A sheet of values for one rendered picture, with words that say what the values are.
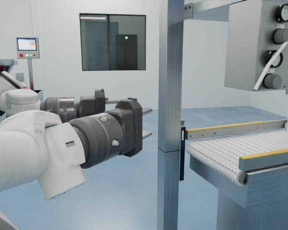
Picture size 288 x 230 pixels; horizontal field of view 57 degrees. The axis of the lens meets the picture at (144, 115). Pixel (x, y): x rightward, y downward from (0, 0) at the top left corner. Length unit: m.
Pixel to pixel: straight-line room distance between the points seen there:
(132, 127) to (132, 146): 0.04
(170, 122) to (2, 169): 0.69
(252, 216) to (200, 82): 5.36
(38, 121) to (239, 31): 0.49
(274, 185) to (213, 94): 5.57
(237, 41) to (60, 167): 0.49
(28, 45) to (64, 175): 3.01
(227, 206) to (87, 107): 0.61
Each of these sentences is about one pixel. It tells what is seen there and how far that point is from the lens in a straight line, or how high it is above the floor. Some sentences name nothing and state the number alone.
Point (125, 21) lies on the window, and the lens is 5.84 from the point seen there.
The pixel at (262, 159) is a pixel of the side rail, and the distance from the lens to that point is 0.76.
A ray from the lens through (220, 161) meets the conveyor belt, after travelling 0.80.
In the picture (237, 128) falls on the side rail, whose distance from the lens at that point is 1.05.
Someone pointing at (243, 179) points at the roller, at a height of 0.86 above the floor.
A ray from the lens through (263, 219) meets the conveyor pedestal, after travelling 0.93.
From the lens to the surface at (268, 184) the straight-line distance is 0.81.
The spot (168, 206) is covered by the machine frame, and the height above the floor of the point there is 0.64.
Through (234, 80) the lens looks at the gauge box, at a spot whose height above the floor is 1.11.
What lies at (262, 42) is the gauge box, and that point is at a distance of 0.65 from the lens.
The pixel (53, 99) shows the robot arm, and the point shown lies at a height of 1.07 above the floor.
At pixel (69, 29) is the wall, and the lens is 5.68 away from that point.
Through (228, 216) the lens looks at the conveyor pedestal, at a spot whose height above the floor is 0.62.
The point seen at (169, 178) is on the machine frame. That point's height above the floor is 0.75.
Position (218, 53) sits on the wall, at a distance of 6.31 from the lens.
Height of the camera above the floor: 1.17
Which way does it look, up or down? 13 degrees down
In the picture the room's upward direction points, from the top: straight up
